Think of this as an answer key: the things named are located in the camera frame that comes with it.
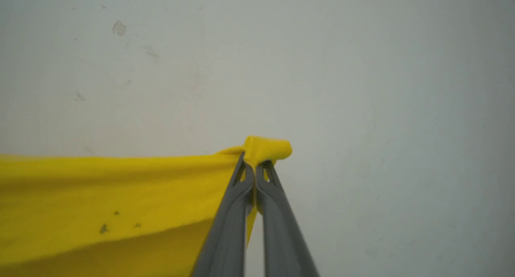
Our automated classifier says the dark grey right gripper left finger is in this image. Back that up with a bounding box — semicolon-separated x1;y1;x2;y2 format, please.
191;153;255;277

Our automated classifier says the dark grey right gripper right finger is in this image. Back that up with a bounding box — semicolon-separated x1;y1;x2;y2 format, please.
255;160;321;277

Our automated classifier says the yellow t-shirt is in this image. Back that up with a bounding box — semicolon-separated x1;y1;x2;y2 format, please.
0;135;293;277

